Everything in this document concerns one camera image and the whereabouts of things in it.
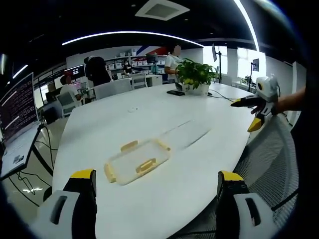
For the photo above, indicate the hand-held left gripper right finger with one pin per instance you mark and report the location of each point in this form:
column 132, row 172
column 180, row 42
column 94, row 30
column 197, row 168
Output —
column 231, row 214

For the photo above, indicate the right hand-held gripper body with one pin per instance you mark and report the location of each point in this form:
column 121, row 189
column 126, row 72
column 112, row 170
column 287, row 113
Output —
column 268, row 87

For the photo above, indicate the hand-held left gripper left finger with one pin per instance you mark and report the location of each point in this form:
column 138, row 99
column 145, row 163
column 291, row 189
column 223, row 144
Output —
column 74, row 214

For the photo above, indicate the clear lid with yellow clips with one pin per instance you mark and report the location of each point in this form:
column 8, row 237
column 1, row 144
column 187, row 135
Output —
column 139, row 161

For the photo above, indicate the monitor on tall stand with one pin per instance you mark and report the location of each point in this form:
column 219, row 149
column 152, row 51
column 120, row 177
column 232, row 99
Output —
column 256, row 64
column 214, row 52

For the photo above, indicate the grey mesh office chair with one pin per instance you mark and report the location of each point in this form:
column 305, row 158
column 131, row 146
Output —
column 269, row 161

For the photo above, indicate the green potted plant white pot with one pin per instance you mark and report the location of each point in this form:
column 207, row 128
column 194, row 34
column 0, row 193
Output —
column 195, row 73

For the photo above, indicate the curved ceiling light strip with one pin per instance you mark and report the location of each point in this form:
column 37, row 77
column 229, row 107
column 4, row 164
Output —
column 249, row 22
column 129, row 33

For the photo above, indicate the black phone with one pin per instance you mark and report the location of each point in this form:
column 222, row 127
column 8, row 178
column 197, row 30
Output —
column 175, row 92

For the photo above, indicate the white office chair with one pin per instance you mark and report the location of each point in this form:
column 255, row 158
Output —
column 138, row 81
column 113, row 89
column 66, row 103

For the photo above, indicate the white storage shelves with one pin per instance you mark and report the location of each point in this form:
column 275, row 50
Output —
column 139, row 61

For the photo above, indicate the open laptop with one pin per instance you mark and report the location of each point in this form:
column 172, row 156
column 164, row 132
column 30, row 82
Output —
column 17, row 112

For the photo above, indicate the ceiling air vent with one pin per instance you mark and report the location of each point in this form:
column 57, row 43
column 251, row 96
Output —
column 162, row 10

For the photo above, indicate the black desk monitor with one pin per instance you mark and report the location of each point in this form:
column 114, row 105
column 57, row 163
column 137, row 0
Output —
column 74, row 72

